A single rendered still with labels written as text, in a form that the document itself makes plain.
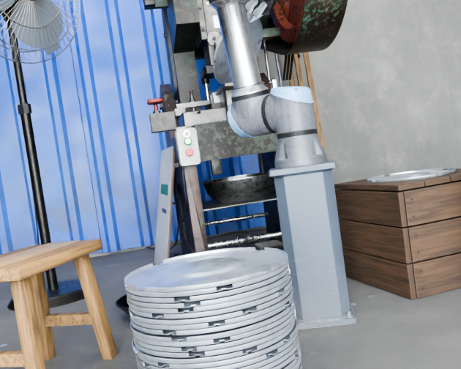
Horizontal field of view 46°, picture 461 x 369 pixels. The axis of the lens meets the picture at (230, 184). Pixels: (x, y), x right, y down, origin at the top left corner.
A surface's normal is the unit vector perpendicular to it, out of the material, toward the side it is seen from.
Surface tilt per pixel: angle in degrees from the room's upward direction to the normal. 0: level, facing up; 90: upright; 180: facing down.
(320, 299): 90
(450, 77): 90
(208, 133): 90
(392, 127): 90
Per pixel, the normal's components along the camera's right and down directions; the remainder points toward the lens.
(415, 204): 0.29, 0.01
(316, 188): -0.11, 0.07
